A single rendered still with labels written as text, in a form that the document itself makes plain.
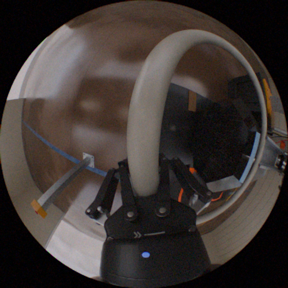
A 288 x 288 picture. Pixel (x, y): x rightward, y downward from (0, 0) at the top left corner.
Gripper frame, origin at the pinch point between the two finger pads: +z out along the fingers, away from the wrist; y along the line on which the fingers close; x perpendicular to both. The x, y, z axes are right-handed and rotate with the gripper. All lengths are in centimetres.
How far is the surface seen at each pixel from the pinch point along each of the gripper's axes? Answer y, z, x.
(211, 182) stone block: 46, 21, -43
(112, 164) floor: -45, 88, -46
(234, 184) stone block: 54, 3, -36
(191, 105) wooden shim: 62, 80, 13
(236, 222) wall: 414, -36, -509
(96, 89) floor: -47, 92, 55
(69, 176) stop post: -82, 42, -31
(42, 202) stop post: -87, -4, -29
